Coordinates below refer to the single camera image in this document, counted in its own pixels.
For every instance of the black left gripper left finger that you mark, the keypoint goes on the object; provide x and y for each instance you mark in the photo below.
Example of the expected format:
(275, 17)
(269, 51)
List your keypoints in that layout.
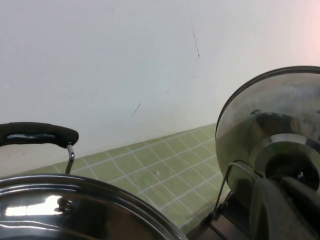
(265, 212)

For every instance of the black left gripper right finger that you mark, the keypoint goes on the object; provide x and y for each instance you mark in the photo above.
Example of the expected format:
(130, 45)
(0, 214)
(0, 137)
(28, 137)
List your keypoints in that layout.
(302, 207)

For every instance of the steel pot lid black knob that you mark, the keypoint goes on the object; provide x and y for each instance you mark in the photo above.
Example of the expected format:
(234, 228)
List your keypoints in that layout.
(250, 120)

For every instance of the green checked tablecloth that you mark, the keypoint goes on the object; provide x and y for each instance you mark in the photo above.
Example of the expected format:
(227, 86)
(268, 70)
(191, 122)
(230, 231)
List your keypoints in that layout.
(162, 175)

